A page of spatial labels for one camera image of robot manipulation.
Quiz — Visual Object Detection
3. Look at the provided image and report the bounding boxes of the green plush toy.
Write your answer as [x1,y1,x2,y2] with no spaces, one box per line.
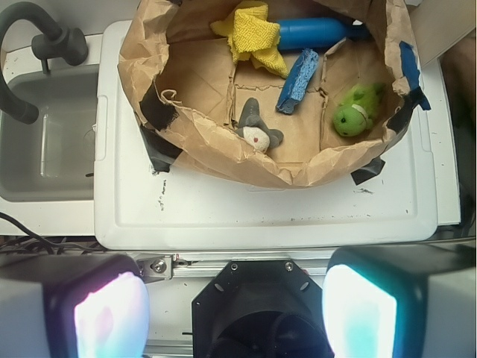
[332,82,386,137]

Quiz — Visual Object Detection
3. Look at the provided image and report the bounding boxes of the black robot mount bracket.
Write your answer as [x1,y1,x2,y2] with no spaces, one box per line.
[192,260,335,357]

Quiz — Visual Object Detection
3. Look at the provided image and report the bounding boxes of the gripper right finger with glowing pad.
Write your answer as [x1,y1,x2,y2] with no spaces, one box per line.
[322,244,476,357]

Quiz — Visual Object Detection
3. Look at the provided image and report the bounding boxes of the brown paper bag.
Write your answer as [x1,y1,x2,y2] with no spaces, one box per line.
[119,1,428,189]

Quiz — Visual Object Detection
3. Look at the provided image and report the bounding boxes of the aluminium rail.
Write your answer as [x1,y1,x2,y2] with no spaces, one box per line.
[130,248,335,282]

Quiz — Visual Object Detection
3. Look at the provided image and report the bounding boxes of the grey and white plush toy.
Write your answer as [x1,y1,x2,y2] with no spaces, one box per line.
[235,98,284,153]

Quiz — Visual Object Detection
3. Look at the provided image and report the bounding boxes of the yellow microfiber cloth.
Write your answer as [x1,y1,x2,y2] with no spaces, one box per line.
[209,1,290,79]

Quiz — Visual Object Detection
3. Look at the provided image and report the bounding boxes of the dark grey faucet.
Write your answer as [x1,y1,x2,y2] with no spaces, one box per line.
[0,7,89,125]

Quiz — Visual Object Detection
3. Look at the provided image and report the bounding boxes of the blue plastic bottle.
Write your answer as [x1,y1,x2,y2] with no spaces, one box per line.
[277,17,370,51]

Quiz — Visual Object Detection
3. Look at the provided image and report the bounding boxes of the black cable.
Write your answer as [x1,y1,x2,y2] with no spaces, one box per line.
[0,211,98,255]

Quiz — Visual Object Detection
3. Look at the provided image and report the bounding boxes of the grey toy sink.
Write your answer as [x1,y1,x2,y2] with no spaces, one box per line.
[1,65,98,202]

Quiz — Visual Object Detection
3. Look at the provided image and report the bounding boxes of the blue sponge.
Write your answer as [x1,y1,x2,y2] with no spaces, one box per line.
[276,48,319,115]

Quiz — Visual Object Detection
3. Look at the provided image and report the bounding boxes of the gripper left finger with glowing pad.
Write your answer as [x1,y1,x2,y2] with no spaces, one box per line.
[1,254,150,357]

